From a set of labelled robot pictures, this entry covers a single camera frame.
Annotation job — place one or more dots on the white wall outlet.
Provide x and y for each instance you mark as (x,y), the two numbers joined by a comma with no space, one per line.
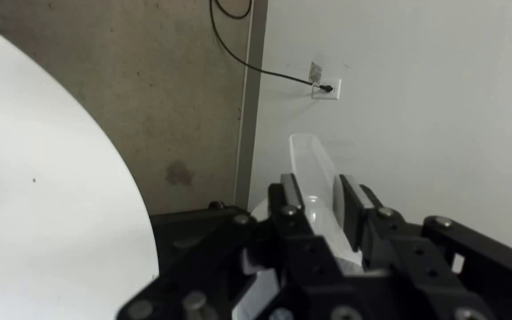
(334,90)

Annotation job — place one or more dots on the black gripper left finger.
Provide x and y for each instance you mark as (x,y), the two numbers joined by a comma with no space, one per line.
(292,250)

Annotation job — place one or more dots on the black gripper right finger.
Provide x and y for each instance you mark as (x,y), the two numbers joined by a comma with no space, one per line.
(398,255)

